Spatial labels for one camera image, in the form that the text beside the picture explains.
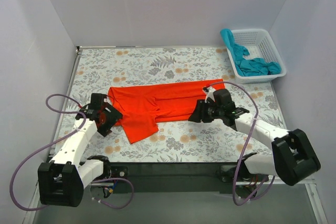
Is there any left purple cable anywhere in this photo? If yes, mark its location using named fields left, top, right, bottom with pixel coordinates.
left=9, top=93, right=134, bottom=211

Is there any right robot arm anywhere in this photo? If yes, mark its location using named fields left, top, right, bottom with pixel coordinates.
left=188, top=87, right=321, bottom=186

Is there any floral table mat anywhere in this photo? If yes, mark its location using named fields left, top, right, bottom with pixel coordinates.
left=48, top=47, right=295, bottom=163

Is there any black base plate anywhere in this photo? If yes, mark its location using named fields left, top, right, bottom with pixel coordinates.
left=111, top=162, right=237, bottom=194

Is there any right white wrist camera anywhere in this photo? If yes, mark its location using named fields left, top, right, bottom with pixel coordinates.
left=203, top=86, right=216, bottom=103

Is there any aluminium frame rail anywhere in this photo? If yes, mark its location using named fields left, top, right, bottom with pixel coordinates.
left=89, top=163, right=316, bottom=186

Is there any teal t-shirt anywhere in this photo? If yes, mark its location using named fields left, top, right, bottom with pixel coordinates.
left=220, top=29, right=281, bottom=77

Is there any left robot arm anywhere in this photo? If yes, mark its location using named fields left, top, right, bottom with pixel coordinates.
left=38, top=93, right=123, bottom=207

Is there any orange t-shirt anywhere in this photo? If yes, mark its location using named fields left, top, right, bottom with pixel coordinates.
left=108, top=79, right=225, bottom=144

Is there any white plastic basket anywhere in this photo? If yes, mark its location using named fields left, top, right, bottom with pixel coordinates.
left=227, top=29, right=287, bottom=84

